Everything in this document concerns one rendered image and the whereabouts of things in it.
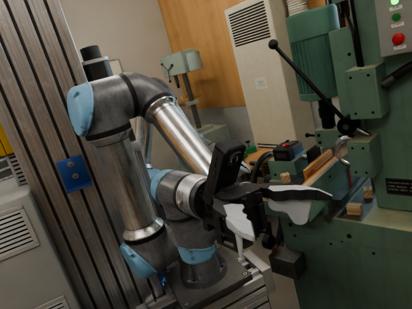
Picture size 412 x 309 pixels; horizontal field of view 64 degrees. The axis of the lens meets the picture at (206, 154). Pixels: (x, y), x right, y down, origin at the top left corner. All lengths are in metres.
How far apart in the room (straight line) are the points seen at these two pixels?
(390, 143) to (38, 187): 1.07
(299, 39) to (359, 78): 0.29
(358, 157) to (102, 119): 0.78
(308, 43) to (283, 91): 1.65
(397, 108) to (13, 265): 1.19
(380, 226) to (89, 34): 3.54
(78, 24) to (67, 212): 3.19
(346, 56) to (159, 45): 3.43
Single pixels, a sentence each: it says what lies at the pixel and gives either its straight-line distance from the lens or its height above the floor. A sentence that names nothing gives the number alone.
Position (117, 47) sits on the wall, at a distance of 4.18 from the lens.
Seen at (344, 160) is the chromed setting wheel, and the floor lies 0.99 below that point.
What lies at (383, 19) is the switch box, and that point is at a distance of 1.07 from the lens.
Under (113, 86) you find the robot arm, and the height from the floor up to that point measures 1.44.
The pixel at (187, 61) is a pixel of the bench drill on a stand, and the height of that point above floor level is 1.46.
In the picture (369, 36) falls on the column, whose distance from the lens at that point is 1.15.
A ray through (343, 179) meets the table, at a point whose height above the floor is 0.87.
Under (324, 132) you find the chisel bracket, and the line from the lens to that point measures 1.36.
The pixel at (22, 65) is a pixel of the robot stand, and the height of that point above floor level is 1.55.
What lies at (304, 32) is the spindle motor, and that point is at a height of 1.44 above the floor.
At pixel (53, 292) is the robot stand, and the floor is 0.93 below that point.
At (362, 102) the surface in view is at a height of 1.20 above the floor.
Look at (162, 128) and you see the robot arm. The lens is 0.82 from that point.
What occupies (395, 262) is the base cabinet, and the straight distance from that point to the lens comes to 1.29.
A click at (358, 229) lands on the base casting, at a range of 1.26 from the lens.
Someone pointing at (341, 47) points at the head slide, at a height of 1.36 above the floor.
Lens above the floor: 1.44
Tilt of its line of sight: 16 degrees down
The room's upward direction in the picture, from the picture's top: 16 degrees counter-clockwise
